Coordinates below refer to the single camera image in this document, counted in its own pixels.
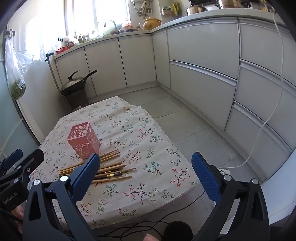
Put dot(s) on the narrow white cabinet door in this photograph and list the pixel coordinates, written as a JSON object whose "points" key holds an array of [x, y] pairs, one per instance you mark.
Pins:
{"points": [[161, 58]]}

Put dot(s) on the white kitchen countertop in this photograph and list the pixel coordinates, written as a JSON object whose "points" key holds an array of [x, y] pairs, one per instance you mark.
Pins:
{"points": [[208, 17]]}

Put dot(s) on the hanging kitchen utensils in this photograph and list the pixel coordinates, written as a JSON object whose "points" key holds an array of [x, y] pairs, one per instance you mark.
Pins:
{"points": [[141, 9]]}

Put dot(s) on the black foam ball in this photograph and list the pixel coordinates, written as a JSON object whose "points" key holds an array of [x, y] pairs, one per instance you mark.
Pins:
{"points": [[178, 231]]}

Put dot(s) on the dark brown bin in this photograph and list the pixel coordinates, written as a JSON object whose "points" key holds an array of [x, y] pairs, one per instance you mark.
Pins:
{"points": [[76, 100]]}

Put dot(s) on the red basket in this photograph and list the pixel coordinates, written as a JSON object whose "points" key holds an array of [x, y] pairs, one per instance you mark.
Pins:
{"points": [[62, 49]]}

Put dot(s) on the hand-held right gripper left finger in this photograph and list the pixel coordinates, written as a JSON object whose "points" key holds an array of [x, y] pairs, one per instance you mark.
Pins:
{"points": [[85, 176]]}

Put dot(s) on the floral tablecloth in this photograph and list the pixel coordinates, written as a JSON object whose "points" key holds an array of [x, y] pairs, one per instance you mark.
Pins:
{"points": [[138, 139]]}

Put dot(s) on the person's left hand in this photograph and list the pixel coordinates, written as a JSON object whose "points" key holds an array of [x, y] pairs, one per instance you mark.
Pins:
{"points": [[19, 211]]}

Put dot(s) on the pale green jug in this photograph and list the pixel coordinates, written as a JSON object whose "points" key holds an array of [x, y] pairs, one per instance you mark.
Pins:
{"points": [[106, 31]]}

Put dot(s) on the small storage box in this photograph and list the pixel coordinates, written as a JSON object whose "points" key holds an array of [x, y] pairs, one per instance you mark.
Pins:
{"points": [[166, 11]]}

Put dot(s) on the steel pots on counter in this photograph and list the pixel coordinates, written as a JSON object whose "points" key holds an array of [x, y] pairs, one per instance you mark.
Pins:
{"points": [[196, 9]]}

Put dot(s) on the plastic bag of greens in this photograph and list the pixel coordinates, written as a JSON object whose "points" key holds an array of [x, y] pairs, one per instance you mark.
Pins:
{"points": [[17, 88]]}

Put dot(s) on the white cabinet drawer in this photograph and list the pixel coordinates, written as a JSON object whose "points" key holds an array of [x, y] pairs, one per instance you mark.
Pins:
{"points": [[201, 92], [203, 44], [259, 92], [249, 139], [261, 46]]}

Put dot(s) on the black wok with lid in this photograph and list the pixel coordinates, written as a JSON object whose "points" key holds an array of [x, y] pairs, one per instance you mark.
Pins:
{"points": [[74, 84]]}

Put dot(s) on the yellow bottle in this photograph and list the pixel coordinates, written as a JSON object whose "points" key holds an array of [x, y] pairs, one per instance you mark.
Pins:
{"points": [[176, 9]]}

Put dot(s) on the brown clay pot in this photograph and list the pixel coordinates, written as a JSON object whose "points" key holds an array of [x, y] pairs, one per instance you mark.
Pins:
{"points": [[151, 24]]}

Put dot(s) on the person's right hand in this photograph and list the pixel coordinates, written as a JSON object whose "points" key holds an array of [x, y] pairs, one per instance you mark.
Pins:
{"points": [[151, 238]]}

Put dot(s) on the stainless steel pot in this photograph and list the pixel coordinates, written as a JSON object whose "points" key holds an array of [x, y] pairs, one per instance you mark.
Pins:
{"points": [[231, 4]]}

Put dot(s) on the window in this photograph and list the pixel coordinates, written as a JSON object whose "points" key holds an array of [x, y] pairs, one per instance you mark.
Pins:
{"points": [[81, 16]]}

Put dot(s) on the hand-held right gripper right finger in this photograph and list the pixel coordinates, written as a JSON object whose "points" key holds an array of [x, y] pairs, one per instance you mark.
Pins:
{"points": [[205, 176]]}

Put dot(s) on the pink perforated utensil holder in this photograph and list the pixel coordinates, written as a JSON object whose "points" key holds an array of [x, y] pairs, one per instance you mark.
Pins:
{"points": [[84, 141]]}

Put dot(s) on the brown ribbed lid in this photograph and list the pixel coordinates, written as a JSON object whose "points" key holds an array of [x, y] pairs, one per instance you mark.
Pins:
{"points": [[127, 28]]}

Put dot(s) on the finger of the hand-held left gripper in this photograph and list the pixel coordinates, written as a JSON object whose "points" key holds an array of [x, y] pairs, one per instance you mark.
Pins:
{"points": [[34, 157], [11, 158]]}

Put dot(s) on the pile of wooden chopsticks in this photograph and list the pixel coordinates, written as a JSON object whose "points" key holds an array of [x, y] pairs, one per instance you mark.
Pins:
{"points": [[115, 165]]}

